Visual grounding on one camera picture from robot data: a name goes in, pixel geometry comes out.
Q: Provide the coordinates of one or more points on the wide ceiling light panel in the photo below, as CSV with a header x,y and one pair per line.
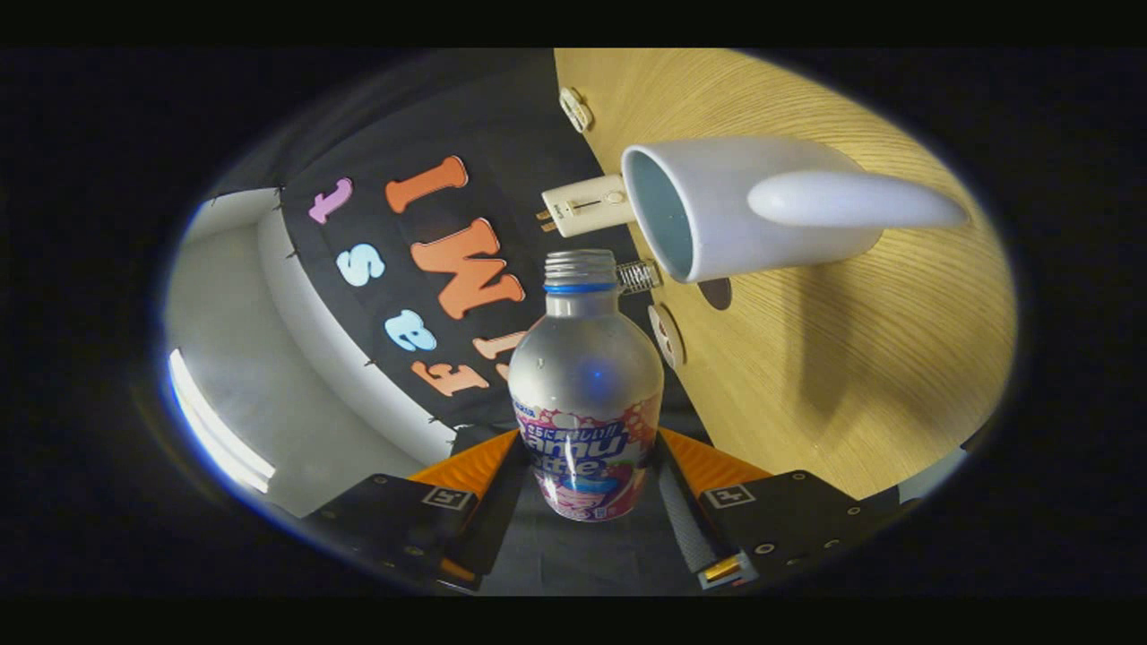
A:
x,y
219,430

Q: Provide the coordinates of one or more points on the wooden table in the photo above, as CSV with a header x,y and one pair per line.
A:
x,y
851,358

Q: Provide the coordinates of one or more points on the silver juice bottle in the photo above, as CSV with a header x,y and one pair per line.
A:
x,y
582,376

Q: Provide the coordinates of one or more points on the black backdrop cloth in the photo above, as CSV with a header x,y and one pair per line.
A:
x,y
502,134

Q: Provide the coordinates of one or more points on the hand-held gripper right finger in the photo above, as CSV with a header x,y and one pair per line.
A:
x,y
690,528

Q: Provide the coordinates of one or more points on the white toaster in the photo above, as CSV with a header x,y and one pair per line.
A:
x,y
587,206

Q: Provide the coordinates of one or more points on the metal mesh holder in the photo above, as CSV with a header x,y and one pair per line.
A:
x,y
638,277

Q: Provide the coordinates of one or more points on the small white sauce dish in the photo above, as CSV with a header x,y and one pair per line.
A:
x,y
667,336

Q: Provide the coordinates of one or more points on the dark brown round coaster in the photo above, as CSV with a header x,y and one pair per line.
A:
x,y
717,294

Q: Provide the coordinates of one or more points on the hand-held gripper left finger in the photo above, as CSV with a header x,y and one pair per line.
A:
x,y
497,515

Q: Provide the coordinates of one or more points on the white cup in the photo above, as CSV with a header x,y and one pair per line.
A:
x,y
717,188

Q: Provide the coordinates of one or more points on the white divided snack tray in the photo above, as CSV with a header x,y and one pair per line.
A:
x,y
575,109

